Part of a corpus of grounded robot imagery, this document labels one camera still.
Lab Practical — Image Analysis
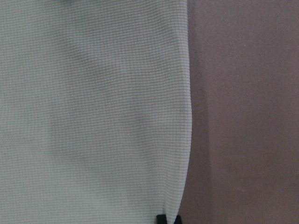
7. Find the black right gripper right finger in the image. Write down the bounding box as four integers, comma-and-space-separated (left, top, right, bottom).
174, 215, 182, 224

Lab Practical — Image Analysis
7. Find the olive green long-sleeve shirt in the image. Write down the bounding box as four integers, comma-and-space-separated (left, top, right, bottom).
0, 0, 192, 224

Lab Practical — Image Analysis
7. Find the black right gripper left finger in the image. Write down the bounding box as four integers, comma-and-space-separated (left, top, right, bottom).
156, 214, 167, 224

